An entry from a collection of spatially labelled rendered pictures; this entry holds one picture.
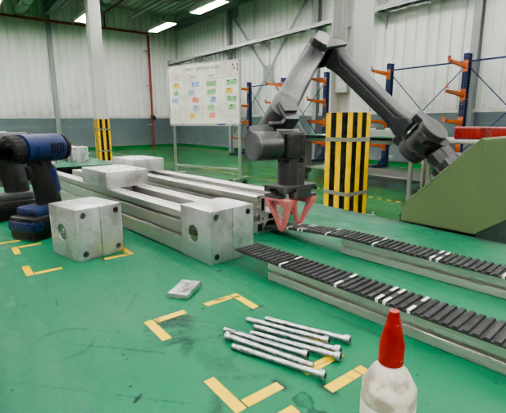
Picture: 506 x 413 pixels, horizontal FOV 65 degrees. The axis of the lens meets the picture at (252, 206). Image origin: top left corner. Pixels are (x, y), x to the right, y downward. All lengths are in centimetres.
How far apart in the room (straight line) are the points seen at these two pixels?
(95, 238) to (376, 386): 58
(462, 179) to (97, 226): 75
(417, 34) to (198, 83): 491
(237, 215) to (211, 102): 603
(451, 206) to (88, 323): 77
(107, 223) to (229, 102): 579
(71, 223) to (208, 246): 24
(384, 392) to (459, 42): 891
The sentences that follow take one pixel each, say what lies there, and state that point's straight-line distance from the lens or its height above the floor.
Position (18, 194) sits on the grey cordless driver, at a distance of 117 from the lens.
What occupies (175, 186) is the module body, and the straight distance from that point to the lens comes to 114.
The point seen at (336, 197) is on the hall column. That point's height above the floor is 25.
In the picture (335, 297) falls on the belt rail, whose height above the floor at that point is 79.
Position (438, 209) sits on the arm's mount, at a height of 82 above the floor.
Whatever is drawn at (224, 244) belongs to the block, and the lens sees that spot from 70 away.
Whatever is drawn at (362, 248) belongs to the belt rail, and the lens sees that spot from 74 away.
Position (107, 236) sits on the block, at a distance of 79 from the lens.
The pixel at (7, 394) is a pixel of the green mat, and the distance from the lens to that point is 46.
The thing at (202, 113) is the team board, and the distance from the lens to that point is 684.
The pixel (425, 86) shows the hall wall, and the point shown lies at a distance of 937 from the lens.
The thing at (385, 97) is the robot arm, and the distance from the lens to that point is 118.
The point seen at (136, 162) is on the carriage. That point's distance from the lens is 133.
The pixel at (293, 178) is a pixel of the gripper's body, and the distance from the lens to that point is 82.
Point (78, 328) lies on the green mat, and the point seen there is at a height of 78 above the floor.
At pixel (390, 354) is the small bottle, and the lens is 30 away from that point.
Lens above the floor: 102
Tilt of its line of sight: 12 degrees down
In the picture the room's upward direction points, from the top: straight up
